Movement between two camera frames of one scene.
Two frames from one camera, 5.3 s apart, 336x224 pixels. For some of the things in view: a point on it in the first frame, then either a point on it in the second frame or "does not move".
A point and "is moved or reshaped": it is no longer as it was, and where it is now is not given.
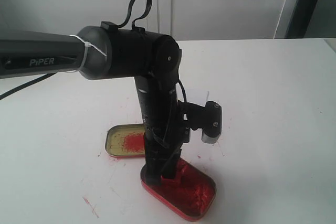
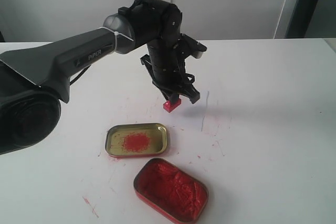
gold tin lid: [125, 140] does not move
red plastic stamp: [181, 177] is moved or reshaped
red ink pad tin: [190, 195] is moved or reshaped
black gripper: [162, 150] to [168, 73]
